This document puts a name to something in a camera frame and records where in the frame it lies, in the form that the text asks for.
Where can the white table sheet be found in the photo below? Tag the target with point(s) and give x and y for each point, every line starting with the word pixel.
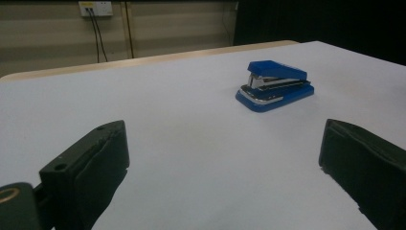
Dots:
pixel 191 137

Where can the blue stapler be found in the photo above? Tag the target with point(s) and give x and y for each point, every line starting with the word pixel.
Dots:
pixel 274 70

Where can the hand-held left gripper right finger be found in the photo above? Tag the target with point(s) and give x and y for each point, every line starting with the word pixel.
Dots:
pixel 367 166

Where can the dark vertical conduit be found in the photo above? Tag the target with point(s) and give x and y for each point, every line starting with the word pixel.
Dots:
pixel 130 32

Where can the white wall socket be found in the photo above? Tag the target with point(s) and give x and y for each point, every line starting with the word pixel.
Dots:
pixel 100 8

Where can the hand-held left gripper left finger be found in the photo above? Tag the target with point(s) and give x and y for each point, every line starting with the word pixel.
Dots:
pixel 86 166

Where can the black curtain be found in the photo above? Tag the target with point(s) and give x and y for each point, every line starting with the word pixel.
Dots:
pixel 319 22

